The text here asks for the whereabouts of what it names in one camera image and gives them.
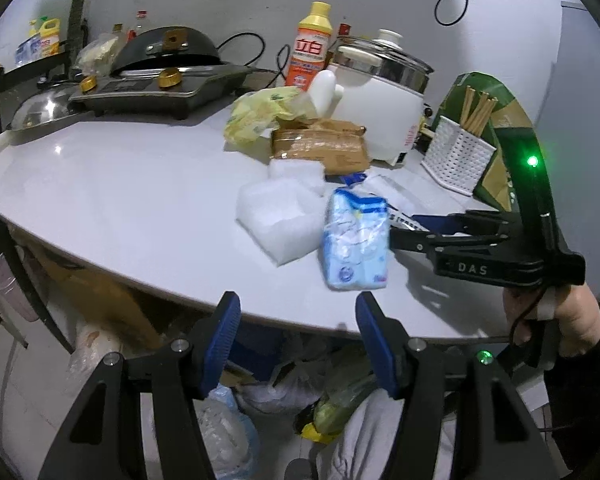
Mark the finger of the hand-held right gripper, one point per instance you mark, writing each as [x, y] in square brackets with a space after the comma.
[410, 240]
[430, 223]

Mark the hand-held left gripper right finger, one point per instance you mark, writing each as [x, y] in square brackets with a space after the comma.
[375, 355]

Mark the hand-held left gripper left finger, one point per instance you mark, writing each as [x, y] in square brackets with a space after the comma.
[223, 340]

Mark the blue tissue packet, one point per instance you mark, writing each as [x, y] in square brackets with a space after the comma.
[355, 240]

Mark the bin with blue liner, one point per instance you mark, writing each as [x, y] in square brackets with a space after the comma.
[227, 430]

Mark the brown paper package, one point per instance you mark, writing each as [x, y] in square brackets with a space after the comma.
[320, 146]

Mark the yellow plastic bag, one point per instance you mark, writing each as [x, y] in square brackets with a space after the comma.
[257, 115]

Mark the person's right forearm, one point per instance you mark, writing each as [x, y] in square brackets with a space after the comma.
[590, 400]

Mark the person's right hand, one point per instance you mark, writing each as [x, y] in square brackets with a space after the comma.
[577, 315]

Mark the dark blue box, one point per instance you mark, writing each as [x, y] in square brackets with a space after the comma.
[265, 347]

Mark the white plastic wrapper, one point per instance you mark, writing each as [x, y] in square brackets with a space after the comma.
[397, 195]

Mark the cabbage in clear bag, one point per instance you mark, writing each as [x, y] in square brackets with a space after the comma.
[342, 402]

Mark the white chopstick holder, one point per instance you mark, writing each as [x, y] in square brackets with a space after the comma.
[455, 157]

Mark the tied white plastic bag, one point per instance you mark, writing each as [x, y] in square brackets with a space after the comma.
[280, 395]

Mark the person's right leg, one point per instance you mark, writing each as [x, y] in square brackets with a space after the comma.
[375, 440]

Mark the brown cardboard box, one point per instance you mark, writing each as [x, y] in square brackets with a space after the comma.
[110, 300]

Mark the bundle of wooden chopsticks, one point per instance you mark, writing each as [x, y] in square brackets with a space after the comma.
[475, 110]

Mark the white rice cooker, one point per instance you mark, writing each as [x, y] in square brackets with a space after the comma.
[380, 105]

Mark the small white foam sheet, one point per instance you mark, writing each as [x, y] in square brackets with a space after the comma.
[297, 174]

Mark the white plastic sack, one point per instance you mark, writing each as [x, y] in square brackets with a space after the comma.
[92, 355]

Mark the large white foam sheet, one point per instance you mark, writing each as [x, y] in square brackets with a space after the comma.
[280, 217]

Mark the green and gold sack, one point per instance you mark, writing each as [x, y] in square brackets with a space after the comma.
[500, 110]

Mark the white plastic bottle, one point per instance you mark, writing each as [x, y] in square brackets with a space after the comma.
[325, 92]

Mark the black table leg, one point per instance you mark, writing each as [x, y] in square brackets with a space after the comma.
[25, 280]

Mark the red cap sauce bottle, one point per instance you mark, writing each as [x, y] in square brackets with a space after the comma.
[344, 31]
[140, 22]

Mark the orange detergent bottle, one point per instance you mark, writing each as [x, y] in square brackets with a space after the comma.
[309, 50]

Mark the black tabletop stove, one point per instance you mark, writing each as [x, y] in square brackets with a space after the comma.
[150, 91]

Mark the steel pot lid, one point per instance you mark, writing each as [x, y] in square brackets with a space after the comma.
[40, 110]

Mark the black wok lid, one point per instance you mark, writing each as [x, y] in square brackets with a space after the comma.
[170, 50]

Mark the clear bag of food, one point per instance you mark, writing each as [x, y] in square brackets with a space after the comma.
[97, 52]

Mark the black shelf rack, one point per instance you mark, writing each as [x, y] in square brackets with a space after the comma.
[35, 67]

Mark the yellow detergent jug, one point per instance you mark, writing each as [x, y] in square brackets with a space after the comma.
[50, 37]

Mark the blue and white packet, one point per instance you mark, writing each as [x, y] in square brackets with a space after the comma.
[27, 51]

